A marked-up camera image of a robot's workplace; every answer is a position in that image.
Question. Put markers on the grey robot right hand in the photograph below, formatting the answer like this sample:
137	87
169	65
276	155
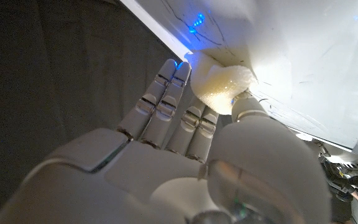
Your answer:
154	174

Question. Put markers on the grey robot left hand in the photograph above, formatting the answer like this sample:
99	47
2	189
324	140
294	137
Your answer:
337	158

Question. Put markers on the beige sponge piece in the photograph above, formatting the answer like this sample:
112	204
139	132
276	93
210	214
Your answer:
219	87

